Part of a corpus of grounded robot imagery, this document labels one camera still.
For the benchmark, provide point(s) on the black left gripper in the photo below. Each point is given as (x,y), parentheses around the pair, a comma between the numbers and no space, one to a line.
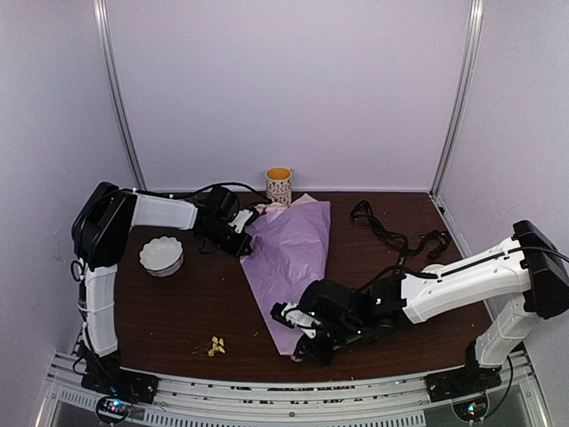
(236,249)

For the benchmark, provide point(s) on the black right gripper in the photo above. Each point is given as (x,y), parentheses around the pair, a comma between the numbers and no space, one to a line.
(312,353)

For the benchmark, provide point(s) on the black printed ribbon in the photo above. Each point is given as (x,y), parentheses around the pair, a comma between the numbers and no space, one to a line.
(398,241)

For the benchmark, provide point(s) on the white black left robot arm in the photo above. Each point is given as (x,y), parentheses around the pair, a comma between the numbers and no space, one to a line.
(100,234)

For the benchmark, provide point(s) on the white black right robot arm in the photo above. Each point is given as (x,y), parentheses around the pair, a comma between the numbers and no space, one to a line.
(526,266)

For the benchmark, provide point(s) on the white scalloped bowl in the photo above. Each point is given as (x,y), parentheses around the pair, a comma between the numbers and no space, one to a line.
(162,257)

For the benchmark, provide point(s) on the floral ceramic mug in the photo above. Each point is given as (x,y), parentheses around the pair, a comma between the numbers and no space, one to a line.
(279,185)

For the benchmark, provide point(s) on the fallen yellow flower sprig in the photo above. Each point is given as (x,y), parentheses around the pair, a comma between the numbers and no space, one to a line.
(215,346)

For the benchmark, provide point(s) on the white round bowl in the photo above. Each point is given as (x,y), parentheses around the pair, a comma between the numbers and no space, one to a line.
(432,268)

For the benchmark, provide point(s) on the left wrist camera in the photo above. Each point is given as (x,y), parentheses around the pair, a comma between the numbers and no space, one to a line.
(244,218)

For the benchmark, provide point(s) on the front aluminium rail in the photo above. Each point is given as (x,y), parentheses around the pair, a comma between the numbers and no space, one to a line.
(389,401)

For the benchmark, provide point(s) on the left aluminium frame post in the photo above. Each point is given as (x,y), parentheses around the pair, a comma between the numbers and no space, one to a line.
(100,9)

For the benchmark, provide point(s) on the aluminium frame post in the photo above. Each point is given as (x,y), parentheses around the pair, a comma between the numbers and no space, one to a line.
(100,9)
(468,64)

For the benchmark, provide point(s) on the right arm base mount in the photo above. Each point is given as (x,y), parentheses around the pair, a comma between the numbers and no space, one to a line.
(466,389)

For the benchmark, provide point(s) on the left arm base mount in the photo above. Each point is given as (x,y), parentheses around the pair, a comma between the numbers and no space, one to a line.
(118,399)

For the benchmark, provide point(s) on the right aluminium frame post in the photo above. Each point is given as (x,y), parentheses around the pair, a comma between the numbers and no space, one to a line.
(468,64)

